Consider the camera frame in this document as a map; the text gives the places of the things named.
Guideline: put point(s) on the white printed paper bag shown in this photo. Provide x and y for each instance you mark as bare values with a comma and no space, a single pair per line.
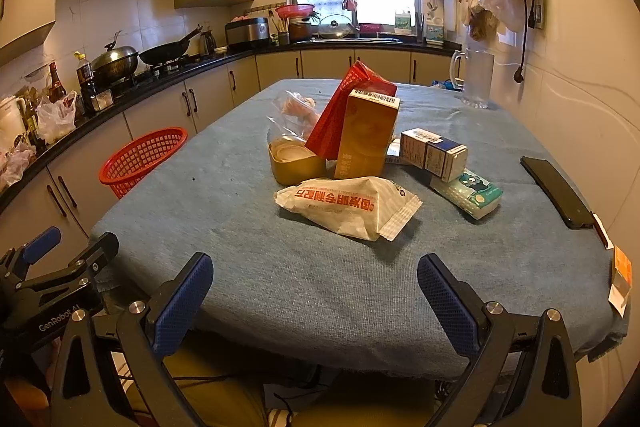
367,208

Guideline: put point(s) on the dark soy sauce bottle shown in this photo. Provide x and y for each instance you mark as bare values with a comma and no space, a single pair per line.
85,79

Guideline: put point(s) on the steel lidded pot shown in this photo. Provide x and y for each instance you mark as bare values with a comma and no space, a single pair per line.
115,63

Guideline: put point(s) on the white plastic bag on counter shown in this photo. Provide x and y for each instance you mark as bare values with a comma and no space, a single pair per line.
56,119

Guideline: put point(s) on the black wok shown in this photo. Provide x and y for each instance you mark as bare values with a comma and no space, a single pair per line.
168,52

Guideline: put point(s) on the red foil packet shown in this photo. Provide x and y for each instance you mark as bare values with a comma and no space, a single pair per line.
324,140

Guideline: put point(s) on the black smartphone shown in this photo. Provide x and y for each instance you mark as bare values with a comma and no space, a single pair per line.
565,200

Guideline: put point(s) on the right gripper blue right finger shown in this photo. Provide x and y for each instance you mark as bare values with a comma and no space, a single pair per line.
454,303

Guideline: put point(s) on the silver rice cooker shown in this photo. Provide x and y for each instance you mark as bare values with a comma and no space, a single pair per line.
247,33

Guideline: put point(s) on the knotted white plastic bag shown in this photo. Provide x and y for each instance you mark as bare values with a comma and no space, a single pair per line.
291,116

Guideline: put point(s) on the blue bag on chair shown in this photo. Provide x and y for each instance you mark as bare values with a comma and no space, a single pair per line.
446,85

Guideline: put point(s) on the tall orange carton box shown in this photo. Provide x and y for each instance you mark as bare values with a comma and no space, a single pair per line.
368,129

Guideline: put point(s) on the white blue medicine box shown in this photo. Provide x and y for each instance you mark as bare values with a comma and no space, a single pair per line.
442,157

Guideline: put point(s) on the red plastic colander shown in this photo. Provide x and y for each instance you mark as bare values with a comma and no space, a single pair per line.
295,10

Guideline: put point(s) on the yellow plastic tub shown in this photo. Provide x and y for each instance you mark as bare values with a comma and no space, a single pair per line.
292,162

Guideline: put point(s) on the glass pot lid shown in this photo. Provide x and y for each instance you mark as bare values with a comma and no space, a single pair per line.
336,26

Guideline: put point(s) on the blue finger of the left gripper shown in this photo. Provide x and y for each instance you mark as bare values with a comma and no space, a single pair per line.
41,245

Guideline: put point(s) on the red plastic mesh basket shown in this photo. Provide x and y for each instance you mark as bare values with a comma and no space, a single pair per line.
129,165

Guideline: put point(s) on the brown sauce bottle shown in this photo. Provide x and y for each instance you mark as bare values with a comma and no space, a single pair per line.
56,89

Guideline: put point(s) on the orange white paper tag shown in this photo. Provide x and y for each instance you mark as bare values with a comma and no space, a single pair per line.
621,270

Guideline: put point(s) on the white kettle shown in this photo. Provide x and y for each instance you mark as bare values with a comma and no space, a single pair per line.
11,122

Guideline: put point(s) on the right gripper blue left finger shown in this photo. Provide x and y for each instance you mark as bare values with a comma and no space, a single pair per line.
174,305

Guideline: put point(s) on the black kitchen countertop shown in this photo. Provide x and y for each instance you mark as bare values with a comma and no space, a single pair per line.
148,84

